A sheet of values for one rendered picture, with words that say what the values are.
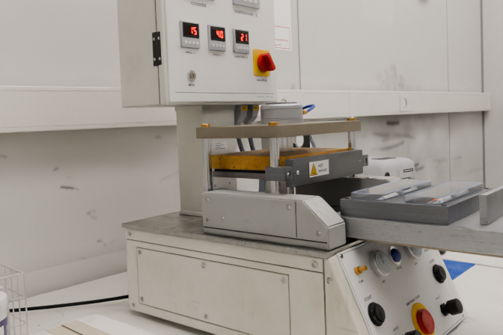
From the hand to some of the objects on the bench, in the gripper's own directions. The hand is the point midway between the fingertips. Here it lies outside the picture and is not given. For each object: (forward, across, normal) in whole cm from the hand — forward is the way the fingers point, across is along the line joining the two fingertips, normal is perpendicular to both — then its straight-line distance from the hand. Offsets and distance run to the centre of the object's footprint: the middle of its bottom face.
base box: (+44, -2, -29) cm, 53 cm away
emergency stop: (+33, 0, -5) cm, 33 cm away
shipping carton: (+45, +41, -30) cm, 68 cm away
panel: (+34, 0, -3) cm, 34 cm away
